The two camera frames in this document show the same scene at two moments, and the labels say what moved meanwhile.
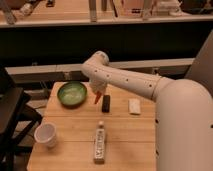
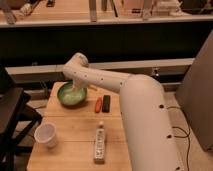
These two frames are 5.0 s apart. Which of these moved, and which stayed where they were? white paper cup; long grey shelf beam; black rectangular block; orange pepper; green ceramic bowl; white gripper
Moved: orange pepper; white gripper
Stayed: white paper cup; black rectangular block; long grey shelf beam; green ceramic bowl
